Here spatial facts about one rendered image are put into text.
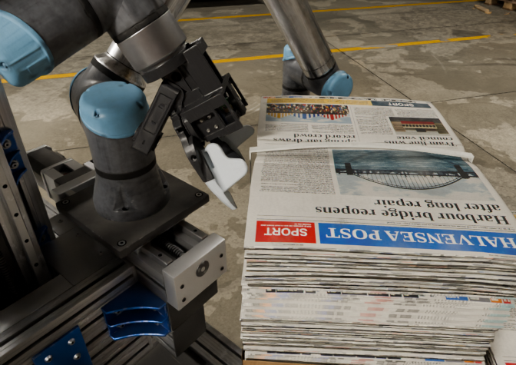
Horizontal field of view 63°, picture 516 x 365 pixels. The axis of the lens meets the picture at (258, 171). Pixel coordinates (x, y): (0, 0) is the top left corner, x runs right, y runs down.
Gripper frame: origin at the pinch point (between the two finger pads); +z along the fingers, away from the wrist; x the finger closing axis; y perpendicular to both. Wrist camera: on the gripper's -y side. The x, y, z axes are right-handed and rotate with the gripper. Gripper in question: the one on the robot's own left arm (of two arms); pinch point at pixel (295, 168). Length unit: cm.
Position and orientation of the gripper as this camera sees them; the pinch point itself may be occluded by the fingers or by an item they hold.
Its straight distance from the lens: 90.7
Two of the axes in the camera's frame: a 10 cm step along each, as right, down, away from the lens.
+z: -0.7, 5.5, -8.3
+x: 10.0, 0.4, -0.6
